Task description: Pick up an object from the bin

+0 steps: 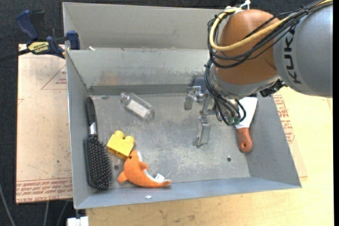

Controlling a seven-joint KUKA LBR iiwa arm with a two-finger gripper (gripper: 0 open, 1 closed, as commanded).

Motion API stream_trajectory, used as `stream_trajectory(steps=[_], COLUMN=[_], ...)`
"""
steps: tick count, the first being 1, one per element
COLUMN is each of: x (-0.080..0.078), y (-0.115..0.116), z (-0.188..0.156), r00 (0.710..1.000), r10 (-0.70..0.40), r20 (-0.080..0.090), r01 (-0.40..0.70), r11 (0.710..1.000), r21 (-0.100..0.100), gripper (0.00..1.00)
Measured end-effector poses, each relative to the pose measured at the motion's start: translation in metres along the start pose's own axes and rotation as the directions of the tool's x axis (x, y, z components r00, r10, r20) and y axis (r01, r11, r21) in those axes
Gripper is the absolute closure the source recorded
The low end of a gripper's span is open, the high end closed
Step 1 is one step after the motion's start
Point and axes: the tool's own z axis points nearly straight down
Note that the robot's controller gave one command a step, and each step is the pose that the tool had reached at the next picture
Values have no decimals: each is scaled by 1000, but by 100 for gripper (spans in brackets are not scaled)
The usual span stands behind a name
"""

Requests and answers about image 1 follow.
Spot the black hairbrush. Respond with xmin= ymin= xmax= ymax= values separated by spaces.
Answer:
xmin=84 ymin=97 xmax=113 ymax=190

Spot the white spatula with orange handle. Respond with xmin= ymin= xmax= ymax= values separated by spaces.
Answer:
xmin=234 ymin=96 xmax=259 ymax=154

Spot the grey metal bin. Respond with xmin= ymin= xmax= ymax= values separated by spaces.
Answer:
xmin=62 ymin=2 xmax=302 ymax=210

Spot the clear plastic bottle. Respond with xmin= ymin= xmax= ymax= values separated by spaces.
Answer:
xmin=119 ymin=92 xmax=156 ymax=122

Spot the orange plush dolphin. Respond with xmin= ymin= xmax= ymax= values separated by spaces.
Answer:
xmin=117 ymin=149 xmax=172 ymax=189

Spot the brown cardboard board red print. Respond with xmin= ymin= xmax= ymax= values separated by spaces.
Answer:
xmin=15 ymin=43 xmax=309 ymax=205

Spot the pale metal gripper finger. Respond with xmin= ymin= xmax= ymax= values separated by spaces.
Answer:
xmin=184 ymin=92 xmax=198 ymax=111
xmin=192 ymin=116 xmax=212 ymax=149

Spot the yellow toy brick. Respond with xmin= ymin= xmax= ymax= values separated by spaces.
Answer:
xmin=106 ymin=130 xmax=136 ymax=160

